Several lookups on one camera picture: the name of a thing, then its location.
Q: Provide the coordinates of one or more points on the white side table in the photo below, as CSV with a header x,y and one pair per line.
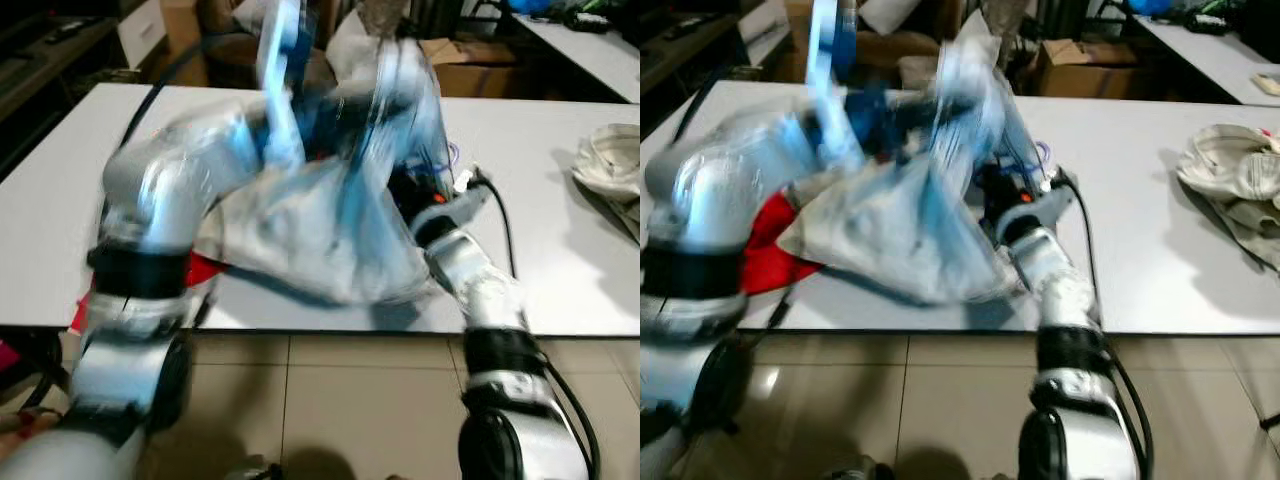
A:
x,y
1210,55
590,50

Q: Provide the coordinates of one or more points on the grey robot left foot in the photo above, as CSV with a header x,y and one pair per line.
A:
x,y
860,470

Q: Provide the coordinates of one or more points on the white carton box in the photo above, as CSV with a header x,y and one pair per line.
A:
x,y
140,30

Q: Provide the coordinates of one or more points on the dark low cabinet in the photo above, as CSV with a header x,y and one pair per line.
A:
x,y
40,90
680,50

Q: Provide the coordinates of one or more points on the red garment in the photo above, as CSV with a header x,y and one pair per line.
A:
x,y
765,250
205,270

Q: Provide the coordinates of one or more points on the brown armchair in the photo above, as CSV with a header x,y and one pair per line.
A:
x,y
230,60
890,50

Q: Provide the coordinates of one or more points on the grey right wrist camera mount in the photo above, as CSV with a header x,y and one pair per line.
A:
x,y
462,210
1048,208

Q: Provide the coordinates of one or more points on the large brown cardboard box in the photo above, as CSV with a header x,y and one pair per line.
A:
x,y
1085,75
470,75

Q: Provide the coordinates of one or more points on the white table black frame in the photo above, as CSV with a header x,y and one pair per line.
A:
x,y
60,200
1130,250

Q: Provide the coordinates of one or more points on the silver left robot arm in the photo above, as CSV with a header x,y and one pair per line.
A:
x,y
715,190
170,190

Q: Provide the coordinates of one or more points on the white pinstriped shorts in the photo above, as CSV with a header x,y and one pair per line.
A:
x,y
300,230
900,230

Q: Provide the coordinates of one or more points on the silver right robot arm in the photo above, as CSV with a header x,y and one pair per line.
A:
x,y
1065,290
490,290

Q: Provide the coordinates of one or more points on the beige crumpled garment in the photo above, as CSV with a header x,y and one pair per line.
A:
x,y
610,160
1230,165

